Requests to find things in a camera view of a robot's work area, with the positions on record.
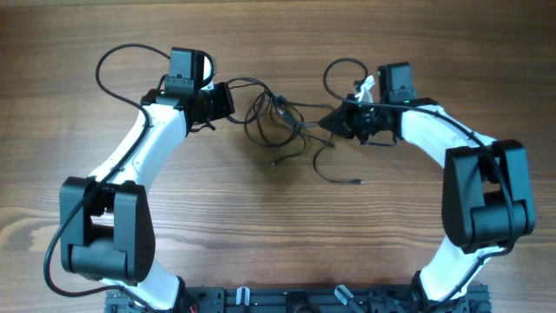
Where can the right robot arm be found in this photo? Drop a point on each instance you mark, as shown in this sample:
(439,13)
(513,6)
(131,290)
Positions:
(487,200)

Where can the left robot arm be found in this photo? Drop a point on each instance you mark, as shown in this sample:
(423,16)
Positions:
(106,232)

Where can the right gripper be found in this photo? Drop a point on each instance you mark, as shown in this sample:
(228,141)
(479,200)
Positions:
(344,120)

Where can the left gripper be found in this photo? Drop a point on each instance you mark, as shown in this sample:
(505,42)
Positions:
(221,102)

